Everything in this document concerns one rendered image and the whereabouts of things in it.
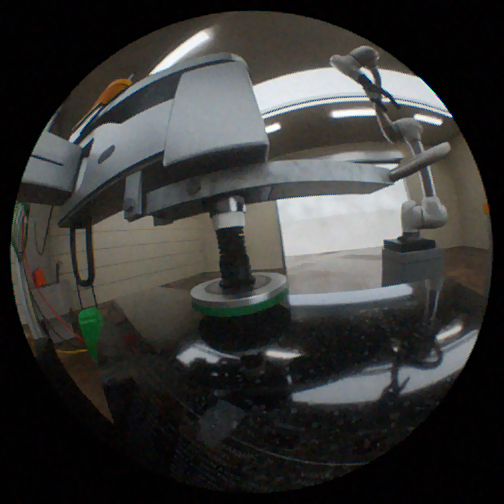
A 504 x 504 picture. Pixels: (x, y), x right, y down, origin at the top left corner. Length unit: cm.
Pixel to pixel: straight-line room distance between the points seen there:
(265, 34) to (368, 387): 326
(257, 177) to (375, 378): 34
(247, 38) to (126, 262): 592
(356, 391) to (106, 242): 519
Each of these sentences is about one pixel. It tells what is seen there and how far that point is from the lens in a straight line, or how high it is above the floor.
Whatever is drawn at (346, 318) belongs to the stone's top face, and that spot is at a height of 82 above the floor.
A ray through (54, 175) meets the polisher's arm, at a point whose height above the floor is 130.
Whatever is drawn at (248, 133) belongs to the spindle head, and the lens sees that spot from 29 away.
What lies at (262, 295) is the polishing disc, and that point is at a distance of 25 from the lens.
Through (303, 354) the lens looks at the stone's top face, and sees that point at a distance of 20.
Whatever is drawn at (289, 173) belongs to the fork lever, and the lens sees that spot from 31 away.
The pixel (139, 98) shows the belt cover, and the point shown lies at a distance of 75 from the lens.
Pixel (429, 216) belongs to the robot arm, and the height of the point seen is 100.
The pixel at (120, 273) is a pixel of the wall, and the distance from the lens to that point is 517.
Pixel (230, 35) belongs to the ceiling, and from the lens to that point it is 310.
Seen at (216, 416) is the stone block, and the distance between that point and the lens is 18.
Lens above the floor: 96
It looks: 3 degrees down
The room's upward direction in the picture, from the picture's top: 8 degrees counter-clockwise
